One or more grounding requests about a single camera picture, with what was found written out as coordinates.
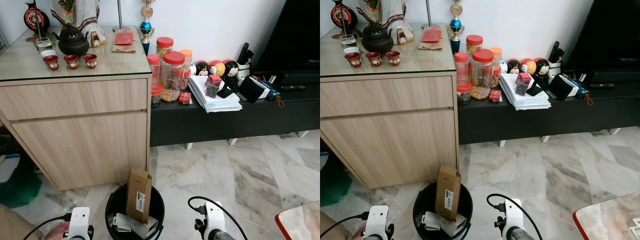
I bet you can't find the black rubbish bin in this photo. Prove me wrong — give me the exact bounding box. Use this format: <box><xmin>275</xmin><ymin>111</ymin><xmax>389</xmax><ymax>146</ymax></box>
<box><xmin>413</xmin><ymin>180</ymin><xmax>474</xmax><ymax>240</ymax></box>
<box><xmin>105</xmin><ymin>182</ymin><xmax>166</xmax><ymax>240</ymax></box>

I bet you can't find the white carton box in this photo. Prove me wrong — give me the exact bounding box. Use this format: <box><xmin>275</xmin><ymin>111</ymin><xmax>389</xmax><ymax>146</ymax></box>
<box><xmin>113</xmin><ymin>212</ymin><xmax>160</xmax><ymax>240</ymax></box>
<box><xmin>422</xmin><ymin>211</ymin><xmax>468</xmax><ymax>238</ymax></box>

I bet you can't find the brown cardboard box with barcode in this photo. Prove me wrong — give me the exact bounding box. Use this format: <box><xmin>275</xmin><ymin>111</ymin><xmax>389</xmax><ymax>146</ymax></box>
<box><xmin>434</xmin><ymin>165</ymin><xmax>462</xmax><ymax>223</ymax></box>
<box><xmin>125</xmin><ymin>168</ymin><xmax>153</xmax><ymax>225</ymax></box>

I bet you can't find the green floor mat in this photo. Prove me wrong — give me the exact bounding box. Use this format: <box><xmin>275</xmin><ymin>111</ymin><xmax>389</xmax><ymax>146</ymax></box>
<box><xmin>0</xmin><ymin>167</ymin><xmax>44</xmax><ymax>209</ymax></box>
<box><xmin>320</xmin><ymin>165</ymin><xmax>354</xmax><ymax>207</ymax></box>

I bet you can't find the person's brown trouser leg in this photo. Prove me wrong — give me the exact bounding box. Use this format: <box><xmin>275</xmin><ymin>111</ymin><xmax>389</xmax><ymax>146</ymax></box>
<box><xmin>0</xmin><ymin>204</ymin><xmax>33</xmax><ymax>240</ymax></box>

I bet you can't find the marble table with red edge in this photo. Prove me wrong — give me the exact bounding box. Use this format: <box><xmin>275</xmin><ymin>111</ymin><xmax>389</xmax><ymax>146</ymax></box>
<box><xmin>572</xmin><ymin>191</ymin><xmax>640</xmax><ymax>240</ymax></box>
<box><xmin>274</xmin><ymin>200</ymin><xmax>321</xmax><ymax>240</ymax></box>

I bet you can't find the light wood cabinet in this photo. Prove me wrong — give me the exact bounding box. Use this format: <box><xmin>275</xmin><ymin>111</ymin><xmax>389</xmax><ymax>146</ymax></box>
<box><xmin>320</xmin><ymin>22</ymin><xmax>461</xmax><ymax>190</ymax></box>
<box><xmin>0</xmin><ymin>25</ymin><xmax>153</xmax><ymax>193</ymax></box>

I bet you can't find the black tv console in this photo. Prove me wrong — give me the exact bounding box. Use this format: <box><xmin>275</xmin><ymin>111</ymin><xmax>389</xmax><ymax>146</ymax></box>
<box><xmin>457</xmin><ymin>80</ymin><xmax>640</xmax><ymax>146</ymax></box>
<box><xmin>149</xmin><ymin>80</ymin><xmax>321</xmax><ymax>148</ymax></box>

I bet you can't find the small red lid jar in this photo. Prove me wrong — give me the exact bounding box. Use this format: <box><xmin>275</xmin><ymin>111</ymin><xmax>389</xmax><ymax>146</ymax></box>
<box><xmin>457</xmin><ymin>81</ymin><xmax>473</xmax><ymax>105</ymax></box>
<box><xmin>150</xmin><ymin>85</ymin><xmax>164</xmax><ymax>108</ymax></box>

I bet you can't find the black wedge stand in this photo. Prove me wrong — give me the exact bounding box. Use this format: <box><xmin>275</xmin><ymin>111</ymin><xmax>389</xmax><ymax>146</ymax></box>
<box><xmin>217</xmin><ymin>85</ymin><xmax>239</xmax><ymax>100</ymax></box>
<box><xmin>527</xmin><ymin>83</ymin><xmax>549</xmax><ymax>97</ymax></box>

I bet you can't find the red and black small box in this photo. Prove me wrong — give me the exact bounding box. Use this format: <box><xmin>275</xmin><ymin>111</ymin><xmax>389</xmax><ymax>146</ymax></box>
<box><xmin>514</xmin><ymin>72</ymin><xmax>533</xmax><ymax>96</ymax></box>
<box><xmin>204</xmin><ymin>74</ymin><xmax>224</xmax><ymax>99</ymax></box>

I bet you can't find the large red lid snack jar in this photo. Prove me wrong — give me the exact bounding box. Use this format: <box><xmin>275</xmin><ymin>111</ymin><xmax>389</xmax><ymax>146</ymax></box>
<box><xmin>470</xmin><ymin>48</ymin><xmax>495</xmax><ymax>100</ymax></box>
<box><xmin>160</xmin><ymin>51</ymin><xmax>186</xmax><ymax>103</ymax></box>

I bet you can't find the black mouse plush figure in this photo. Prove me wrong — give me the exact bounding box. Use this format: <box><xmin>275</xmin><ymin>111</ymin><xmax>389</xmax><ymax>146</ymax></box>
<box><xmin>221</xmin><ymin>59</ymin><xmax>240</xmax><ymax>91</ymax></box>
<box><xmin>532</xmin><ymin>57</ymin><xmax>551</xmax><ymax>90</ymax></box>

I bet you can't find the tall slim red lid jar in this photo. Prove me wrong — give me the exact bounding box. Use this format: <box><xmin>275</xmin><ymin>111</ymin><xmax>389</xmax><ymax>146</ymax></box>
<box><xmin>454</xmin><ymin>52</ymin><xmax>470</xmax><ymax>88</ymax></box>
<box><xmin>147</xmin><ymin>54</ymin><xmax>162</xmax><ymax>91</ymax></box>

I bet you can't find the white cup with remotes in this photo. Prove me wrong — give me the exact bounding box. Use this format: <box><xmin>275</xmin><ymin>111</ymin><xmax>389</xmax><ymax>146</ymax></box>
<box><xmin>236</xmin><ymin>42</ymin><xmax>255</xmax><ymax>81</ymax></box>
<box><xmin>547</xmin><ymin>41</ymin><xmax>566</xmax><ymax>79</ymax></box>

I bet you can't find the orange lid plastic jar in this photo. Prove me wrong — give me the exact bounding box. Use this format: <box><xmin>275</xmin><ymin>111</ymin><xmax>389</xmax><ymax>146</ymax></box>
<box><xmin>489</xmin><ymin>46</ymin><xmax>503</xmax><ymax>75</ymax></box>
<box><xmin>179</xmin><ymin>48</ymin><xmax>194</xmax><ymax>77</ymax></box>

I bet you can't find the red lid cookie jar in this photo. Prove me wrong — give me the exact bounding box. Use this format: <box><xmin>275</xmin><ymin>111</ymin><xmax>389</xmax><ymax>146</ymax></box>
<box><xmin>465</xmin><ymin>34</ymin><xmax>485</xmax><ymax>56</ymax></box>
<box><xmin>155</xmin><ymin>36</ymin><xmax>175</xmax><ymax>59</ymax></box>

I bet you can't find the black incense burner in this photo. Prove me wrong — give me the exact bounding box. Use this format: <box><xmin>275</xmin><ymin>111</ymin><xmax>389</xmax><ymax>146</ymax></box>
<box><xmin>52</xmin><ymin>25</ymin><xmax>91</xmax><ymax>56</ymax></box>
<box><xmin>358</xmin><ymin>22</ymin><xmax>395</xmax><ymax>54</ymax></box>

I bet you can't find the red packet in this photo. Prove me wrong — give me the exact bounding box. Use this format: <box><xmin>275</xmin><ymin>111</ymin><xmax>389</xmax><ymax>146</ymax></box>
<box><xmin>114</xmin><ymin>30</ymin><xmax>135</xmax><ymax>46</ymax></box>
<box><xmin>421</xmin><ymin>27</ymin><xmax>443</xmax><ymax>43</ymax></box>

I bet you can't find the gold and blue trophy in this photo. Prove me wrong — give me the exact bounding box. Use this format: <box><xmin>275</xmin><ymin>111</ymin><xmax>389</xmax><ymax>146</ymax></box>
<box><xmin>138</xmin><ymin>0</ymin><xmax>156</xmax><ymax>55</ymax></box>
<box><xmin>448</xmin><ymin>0</ymin><xmax>466</xmax><ymax>55</ymax></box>

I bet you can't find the black television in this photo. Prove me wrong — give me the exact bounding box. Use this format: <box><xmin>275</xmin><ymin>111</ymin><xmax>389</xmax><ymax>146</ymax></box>
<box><xmin>565</xmin><ymin>0</ymin><xmax>640</xmax><ymax>84</ymax></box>
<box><xmin>251</xmin><ymin>0</ymin><xmax>321</xmax><ymax>77</ymax></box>

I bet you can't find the silver lamp stand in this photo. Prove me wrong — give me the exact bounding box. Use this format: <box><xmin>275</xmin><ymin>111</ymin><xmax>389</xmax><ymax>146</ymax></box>
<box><xmin>112</xmin><ymin>0</ymin><xmax>130</xmax><ymax>34</ymax></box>
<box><xmin>420</xmin><ymin>0</ymin><xmax>440</xmax><ymax>31</ymax></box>

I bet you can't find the white robed statue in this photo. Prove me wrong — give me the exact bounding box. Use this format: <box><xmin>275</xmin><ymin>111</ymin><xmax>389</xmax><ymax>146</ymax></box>
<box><xmin>47</xmin><ymin>0</ymin><xmax>107</xmax><ymax>49</ymax></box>
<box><xmin>356</xmin><ymin>0</ymin><xmax>415</xmax><ymax>46</ymax></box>

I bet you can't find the red round ornament on stand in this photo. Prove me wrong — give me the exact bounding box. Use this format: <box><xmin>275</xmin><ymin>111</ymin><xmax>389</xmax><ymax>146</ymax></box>
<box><xmin>22</xmin><ymin>1</ymin><xmax>51</xmax><ymax>37</ymax></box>
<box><xmin>330</xmin><ymin>0</ymin><xmax>358</xmax><ymax>35</ymax></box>

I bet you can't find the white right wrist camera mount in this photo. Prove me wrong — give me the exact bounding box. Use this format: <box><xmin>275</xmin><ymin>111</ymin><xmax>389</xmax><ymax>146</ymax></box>
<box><xmin>202</xmin><ymin>201</ymin><xmax>227</xmax><ymax>240</ymax></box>
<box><xmin>500</xmin><ymin>198</ymin><xmax>525</xmax><ymax>240</ymax></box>

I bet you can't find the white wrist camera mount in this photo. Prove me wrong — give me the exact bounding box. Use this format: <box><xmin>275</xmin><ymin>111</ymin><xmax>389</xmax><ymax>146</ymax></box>
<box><xmin>364</xmin><ymin>205</ymin><xmax>390</xmax><ymax>240</ymax></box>
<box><xmin>202</xmin><ymin>201</ymin><xmax>227</xmax><ymax>240</ymax></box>
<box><xmin>66</xmin><ymin>207</ymin><xmax>92</xmax><ymax>240</ymax></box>
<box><xmin>500</xmin><ymin>198</ymin><xmax>525</xmax><ymax>240</ymax></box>

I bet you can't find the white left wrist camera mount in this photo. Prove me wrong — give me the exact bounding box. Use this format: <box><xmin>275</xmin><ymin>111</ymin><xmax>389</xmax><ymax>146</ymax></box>
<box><xmin>66</xmin><ymin>207</ymin><xmax>92</xmax><ymax>240</ymax></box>
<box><xmin>364</xmin><ymin>205</ymin><xmax>390</xmax><ymax>240</ymax></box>

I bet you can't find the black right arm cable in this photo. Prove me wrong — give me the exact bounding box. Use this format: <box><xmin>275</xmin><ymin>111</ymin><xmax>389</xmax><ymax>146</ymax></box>
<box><xmin>187</xmin><ymin>196</ymin><xmax>249</xmax><ymax>240</ymax></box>
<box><xmin>486</xmin><ymin>193</ymin><xmax>544</xmax><ymax>240</ymax></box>

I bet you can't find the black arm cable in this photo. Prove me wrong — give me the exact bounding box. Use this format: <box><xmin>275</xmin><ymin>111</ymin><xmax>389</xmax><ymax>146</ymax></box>
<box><xmin>187</xmin><ymin>196</ymin><xmax>249</xmax><ymax>240</ymax></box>
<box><xmin>320</xmin><ymin>212</ymin><xmax>370</xmax><ymax>240</ymax></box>
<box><xmin>486</xmin><ymin>193</ymin><xmax>544</xmax><ymax>240</ymax></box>
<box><xmin>22</xmin><ymin>214</ymin><xmax>72</xmax><ymax>240</ymax></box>

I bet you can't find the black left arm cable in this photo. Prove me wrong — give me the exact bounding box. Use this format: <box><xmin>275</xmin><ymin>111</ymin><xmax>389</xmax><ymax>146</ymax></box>
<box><xmin>22</xmin><ymin>214</ymin><xmax>72</xmax><ymax>240</ymax></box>
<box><xmin>320</xmin><ymin>212</ymin><xmax>370</xmax><ymax>240</ymax></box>

